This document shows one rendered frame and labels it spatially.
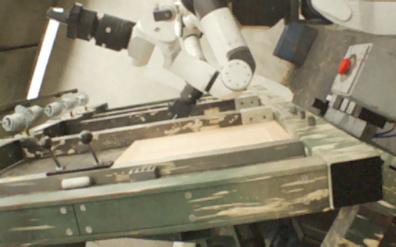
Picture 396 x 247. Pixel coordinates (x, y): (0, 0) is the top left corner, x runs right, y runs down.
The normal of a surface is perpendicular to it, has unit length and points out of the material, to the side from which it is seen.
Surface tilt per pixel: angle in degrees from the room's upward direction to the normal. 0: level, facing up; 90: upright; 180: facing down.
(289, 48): 90
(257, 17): 114
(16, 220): 90
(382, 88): 90
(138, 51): 105
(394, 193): 90
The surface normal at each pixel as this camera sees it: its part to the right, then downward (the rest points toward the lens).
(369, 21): 0.39, 0.09
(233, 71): 0.10, -0.15
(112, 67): -0.07, 0.26
